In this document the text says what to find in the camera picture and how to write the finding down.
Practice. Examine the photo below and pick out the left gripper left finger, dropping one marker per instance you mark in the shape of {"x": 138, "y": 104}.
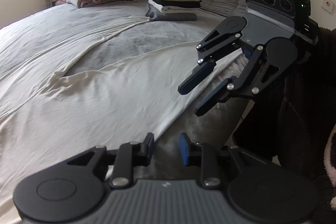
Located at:
{"x": 127, "y": 157}

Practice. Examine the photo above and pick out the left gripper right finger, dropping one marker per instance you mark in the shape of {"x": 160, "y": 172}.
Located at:
{"x": 203, "y": 156}

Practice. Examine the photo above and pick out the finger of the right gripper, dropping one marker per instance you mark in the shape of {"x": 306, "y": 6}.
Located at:
{"x": 199, "y": 73}
{"x": 220, "y": 94}

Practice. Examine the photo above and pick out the white long pants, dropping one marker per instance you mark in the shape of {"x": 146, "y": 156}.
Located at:
{"x": 48, "y": 116}

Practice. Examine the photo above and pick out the white folded garment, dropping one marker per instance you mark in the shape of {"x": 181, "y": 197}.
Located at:
{"x": 172, "y": 9}

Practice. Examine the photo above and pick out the grey folded sweater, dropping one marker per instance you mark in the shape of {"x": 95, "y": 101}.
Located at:
{"x": 155, "y": 15}

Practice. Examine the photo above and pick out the black folded garment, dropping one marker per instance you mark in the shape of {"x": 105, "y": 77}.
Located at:
{"x": 179, "y": 4}

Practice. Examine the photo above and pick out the grey bed sheet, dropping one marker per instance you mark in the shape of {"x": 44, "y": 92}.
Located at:
{"x": 215, "y": 127}

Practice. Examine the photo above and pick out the wall socket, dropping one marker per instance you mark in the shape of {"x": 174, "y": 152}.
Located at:
{"x": 327, "y": 5}

